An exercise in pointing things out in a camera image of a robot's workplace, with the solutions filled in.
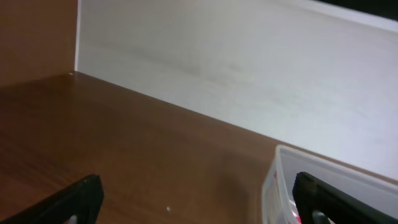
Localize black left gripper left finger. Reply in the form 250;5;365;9
1;174;104;224

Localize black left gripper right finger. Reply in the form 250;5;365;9
292;172;397;224

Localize red handled pliers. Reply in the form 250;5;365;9
289;200;302;224

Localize clear plastic container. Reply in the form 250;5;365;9
261;144;397;224

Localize brown side panel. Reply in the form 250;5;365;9
1;0;78;86

